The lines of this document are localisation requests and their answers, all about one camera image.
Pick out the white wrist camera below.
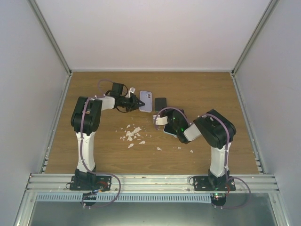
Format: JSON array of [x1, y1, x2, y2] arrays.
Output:
[[153, 115, 168, 126], [126, 87, 135, 98]]

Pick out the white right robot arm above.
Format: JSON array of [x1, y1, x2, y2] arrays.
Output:
[[163, 109, 237, 191]]

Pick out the grey left corner post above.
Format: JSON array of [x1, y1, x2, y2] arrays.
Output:
[[27, 0, 72, 77]]

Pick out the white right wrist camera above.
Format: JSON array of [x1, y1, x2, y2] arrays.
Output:
[[153, 115, 168, 126]]

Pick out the phone in blue case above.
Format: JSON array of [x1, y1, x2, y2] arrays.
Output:
[[163, 124, 177, 138]]

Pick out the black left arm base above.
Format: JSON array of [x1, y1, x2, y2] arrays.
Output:
[[66, 175, 112, 192]]

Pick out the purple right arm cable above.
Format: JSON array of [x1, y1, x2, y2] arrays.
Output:
[[154, 107, 232, 176]]

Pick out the phone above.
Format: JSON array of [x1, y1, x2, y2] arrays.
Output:
[[163, 124, 177, 138], [139, 91, 153, 113]]

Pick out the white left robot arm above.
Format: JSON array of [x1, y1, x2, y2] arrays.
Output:
[[71, 82, 145, 173]]

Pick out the aluminium mounting rail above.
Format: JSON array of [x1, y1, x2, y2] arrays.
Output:
[[25, 174, 279, 193]]

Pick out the black smartphone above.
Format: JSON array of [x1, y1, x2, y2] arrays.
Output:
[[155, 97, 167, 112]]

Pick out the grey aluminium corner post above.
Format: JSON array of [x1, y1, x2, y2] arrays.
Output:
[[231, 0, 279, 77]]

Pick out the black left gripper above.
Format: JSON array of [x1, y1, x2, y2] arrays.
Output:
[[119, 94, 145, 112]]

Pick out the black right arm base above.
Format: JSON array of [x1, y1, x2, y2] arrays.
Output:
[[188, 175, 236, 192]]

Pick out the grey slotted cable duct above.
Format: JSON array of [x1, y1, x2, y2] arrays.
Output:
[[36, 193, 211, 203]]

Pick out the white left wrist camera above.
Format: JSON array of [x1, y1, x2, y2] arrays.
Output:
[[126, 87, 135, 98]]

